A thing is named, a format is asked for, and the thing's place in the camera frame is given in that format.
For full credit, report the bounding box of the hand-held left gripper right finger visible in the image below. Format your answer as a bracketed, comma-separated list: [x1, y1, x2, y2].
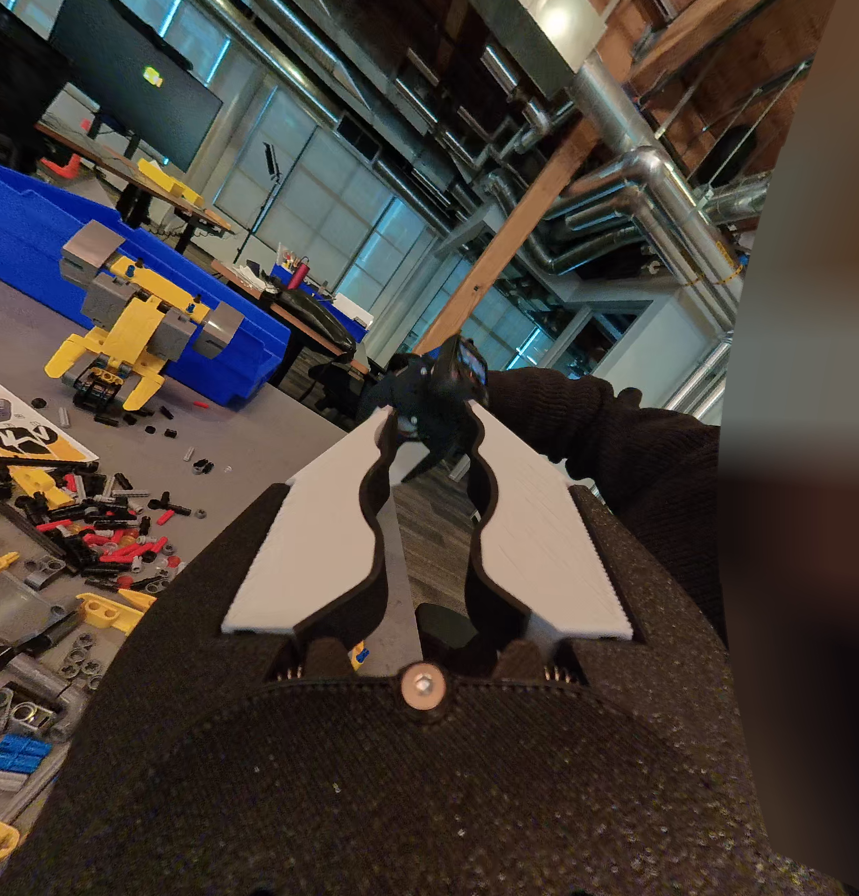
[466, 400, 645, 660]

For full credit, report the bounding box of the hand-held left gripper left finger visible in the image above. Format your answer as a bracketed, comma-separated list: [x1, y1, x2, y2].
[221, 406, 395, 657]

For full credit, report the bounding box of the pile of toy building parts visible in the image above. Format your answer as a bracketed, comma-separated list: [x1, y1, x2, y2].
[0, 392, 213, 869]

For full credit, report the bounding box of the person's right forearm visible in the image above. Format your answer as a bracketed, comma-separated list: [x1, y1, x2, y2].
[484, 367, 726, 645]

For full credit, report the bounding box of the black office chair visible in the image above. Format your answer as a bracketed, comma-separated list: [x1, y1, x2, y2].
[307, 360, 374, 428]

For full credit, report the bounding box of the black bag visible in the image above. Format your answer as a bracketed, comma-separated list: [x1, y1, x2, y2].
[279, 288, 360, 351]

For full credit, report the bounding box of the wooden office desk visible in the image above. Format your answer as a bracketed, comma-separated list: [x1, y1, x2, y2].
[212, 259, 374, 379]
[36, 119, 234, 253]

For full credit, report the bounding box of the yellow grey toy robot model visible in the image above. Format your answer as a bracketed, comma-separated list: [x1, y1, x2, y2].
[44, 220, 245, 413]

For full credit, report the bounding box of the black light stand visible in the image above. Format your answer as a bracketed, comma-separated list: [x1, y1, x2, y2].
[233, 140, 285, 263]

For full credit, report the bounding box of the grey curved panel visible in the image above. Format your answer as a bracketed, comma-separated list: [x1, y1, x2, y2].
[0, 570, 61, 646]

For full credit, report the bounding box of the sticker sheet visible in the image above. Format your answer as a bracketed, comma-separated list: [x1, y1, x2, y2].
[0, 370, 100, 466]

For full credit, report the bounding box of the yellow box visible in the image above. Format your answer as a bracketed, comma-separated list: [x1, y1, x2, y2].
[137, 157, 205, 207]

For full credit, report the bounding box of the black monitor screen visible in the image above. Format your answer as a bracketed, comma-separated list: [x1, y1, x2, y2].
[48, 0, 224, 172]

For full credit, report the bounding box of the blue plastic bin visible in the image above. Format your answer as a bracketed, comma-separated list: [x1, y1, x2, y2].
[0, 162, 292, 410]

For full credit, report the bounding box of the wooden support post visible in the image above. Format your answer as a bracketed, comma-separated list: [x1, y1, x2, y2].
[412, 115, 602, 358]

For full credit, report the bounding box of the silver air duct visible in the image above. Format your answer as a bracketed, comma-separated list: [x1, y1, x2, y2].
[465, 42, 746, 323]

